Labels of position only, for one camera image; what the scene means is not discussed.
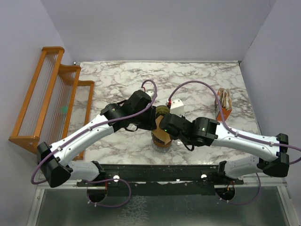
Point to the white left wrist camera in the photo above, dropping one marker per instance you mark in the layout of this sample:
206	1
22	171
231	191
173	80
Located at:
151	93

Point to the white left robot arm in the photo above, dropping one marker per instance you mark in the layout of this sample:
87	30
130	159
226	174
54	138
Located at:
56	160

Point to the orange wooden rack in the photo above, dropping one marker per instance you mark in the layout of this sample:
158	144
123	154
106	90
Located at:
56	104

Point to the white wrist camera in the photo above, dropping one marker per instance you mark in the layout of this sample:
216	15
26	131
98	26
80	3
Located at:
151	93
175	106

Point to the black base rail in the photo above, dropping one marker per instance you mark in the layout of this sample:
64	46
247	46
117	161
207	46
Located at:
159	180

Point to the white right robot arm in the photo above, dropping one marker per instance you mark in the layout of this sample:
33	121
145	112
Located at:
266	154

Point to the brown wooden dripper collar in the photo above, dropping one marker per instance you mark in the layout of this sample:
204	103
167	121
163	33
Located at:
158	142

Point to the dark green glass dripper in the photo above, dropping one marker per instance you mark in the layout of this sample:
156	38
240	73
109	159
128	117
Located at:
162	110

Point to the orange coffee filter box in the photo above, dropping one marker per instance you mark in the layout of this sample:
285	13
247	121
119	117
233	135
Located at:
224	97

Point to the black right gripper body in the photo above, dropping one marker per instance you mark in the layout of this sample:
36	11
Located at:
184	139

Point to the clear glass dripper cone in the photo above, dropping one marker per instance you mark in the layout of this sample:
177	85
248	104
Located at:
179	142

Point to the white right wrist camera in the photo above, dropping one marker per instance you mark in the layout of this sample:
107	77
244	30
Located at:
175	106

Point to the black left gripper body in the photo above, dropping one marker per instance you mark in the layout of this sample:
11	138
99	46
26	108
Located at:
145	120

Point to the clear glass carafe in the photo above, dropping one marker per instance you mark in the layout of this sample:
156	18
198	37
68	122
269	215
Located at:
160	148

